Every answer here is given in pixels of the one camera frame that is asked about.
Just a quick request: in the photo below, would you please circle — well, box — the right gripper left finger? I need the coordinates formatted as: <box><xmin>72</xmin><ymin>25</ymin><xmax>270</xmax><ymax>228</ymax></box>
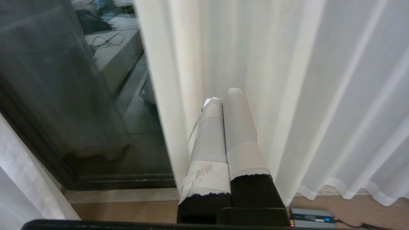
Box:
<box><xmin>177</xmin><ymin>97</ymin><xmax>232</xmax><ymax>224</ymax></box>

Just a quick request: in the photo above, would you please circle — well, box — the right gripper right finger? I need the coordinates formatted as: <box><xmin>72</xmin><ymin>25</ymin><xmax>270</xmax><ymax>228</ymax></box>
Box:
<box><xmin>222</xmin><ymin>88</ymin><xmax>287</xmax><ymax>210</ymax></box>

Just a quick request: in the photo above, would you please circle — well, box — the glass balcony door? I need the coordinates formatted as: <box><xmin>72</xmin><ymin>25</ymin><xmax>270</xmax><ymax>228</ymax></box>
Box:
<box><xmin>0</xmin><ymin>0</ymin><xmax>177</xmax><ymax>191</ymax></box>

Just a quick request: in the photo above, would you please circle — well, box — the white sheer curtain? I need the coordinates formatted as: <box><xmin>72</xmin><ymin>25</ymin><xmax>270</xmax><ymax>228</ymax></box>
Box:
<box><xmin>0</xmin><ymin>113</ymin><xmax>81</xmax><ymax>230</ymax></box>
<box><xmin>133</xmin><ymin>0</ymin><xmax>409</xmax><ymax>207</ymax></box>

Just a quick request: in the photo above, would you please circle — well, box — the small grey electronic box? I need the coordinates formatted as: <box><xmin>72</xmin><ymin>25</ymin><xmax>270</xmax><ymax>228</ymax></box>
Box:
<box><xmin>290</xmin><ymin>208</ymin><xmax>337</xmax><ymax>228</ymax></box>

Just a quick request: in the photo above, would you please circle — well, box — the black cable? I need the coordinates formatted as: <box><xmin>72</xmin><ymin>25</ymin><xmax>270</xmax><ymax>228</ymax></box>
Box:
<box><xmin>334</xmin><ymin>218</ymin><xmax>389</xmax><ymax>230</ymax></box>

